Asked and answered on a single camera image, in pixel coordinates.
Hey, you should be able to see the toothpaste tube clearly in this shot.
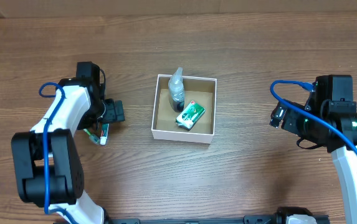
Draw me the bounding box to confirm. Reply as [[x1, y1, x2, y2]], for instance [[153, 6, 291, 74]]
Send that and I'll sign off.
[[100, 123, 110, 146]]

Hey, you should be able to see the pump soap bottle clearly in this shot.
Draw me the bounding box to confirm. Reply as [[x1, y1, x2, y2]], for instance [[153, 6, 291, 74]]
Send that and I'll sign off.
[[168, 67, 184, 112]]

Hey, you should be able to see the green soap bar pack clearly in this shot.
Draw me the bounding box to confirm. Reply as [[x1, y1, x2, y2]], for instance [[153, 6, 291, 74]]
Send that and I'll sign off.
[[176, 101, 206, 131]]

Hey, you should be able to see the white cardboard box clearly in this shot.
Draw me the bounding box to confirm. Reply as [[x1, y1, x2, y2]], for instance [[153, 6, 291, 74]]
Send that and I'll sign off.
[[151, 74, 217, 144]]

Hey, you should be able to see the green toothbrush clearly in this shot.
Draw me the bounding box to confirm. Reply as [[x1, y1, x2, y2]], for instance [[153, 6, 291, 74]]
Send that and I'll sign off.
[[83, 129, 100, 145]]

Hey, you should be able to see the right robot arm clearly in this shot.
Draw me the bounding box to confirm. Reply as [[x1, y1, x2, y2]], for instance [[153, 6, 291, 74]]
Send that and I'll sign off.
[[270, 75, 357, 223]]

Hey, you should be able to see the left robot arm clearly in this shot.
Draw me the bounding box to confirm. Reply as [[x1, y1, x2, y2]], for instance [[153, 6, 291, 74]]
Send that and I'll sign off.
[[11, 62, 125, 223]]

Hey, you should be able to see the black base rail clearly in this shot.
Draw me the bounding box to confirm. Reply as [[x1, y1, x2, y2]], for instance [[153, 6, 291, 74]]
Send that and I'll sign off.
[[105, 207, 330, 224]]

